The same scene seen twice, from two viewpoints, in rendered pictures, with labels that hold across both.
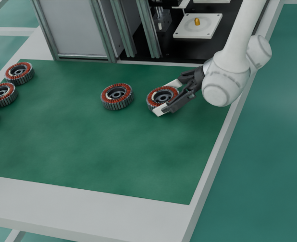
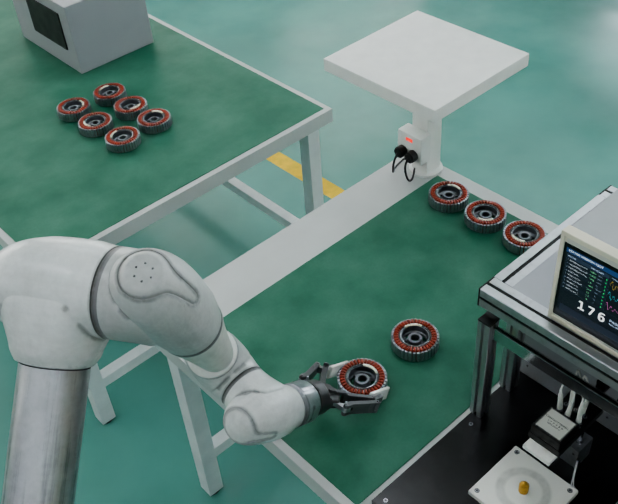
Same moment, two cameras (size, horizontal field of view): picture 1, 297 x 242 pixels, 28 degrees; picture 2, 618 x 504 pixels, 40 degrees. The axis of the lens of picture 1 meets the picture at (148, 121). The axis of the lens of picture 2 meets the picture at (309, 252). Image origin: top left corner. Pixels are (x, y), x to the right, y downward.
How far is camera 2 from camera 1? 2.28 m
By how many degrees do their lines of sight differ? 76
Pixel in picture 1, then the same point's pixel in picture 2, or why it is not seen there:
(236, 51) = not seen: hidden behind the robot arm
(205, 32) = (485, 489)
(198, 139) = not seen: hidden behind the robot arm
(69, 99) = (463, 301)
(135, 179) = (254, 318)
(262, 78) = not seen: outside the picture
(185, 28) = (525, 469)
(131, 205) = (223, 306)
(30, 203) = (302, 237)
